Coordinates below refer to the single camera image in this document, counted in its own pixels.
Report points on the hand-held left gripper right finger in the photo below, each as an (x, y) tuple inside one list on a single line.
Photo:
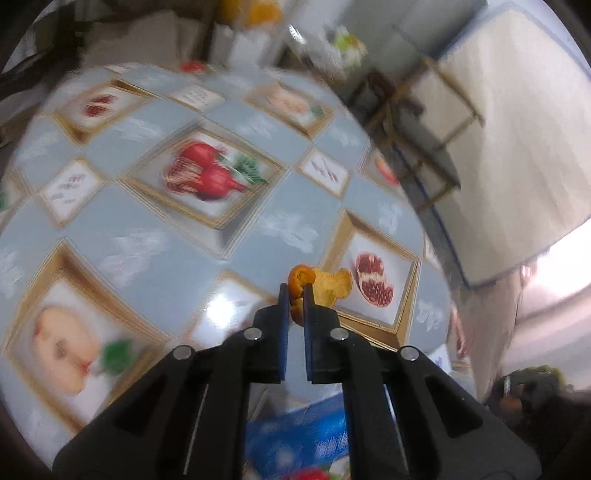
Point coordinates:
[(308, 323)]

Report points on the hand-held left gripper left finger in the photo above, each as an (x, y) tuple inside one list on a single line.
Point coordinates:
[(282, 323)]

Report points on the orange peel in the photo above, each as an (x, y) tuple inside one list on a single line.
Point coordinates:
[(332, 284)]

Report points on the blue plastic basket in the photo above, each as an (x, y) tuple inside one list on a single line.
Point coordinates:
[(295, 438)]

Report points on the person's right forearm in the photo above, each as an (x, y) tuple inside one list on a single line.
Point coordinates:
[(540, 374)]

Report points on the fruit print tablecloth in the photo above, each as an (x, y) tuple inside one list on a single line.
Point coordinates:
[(161, 258)]

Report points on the wooden chair black seat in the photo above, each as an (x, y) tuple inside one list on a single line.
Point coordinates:
[(392, 99)]

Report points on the white quilted mattress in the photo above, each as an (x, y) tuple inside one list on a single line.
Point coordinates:
[(531, 138)]

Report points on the grey refrigerator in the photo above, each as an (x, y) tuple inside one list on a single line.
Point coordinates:
[(392, 23)]

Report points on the yellow plastic bag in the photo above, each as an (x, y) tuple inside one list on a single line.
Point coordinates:
[(249, 10)]

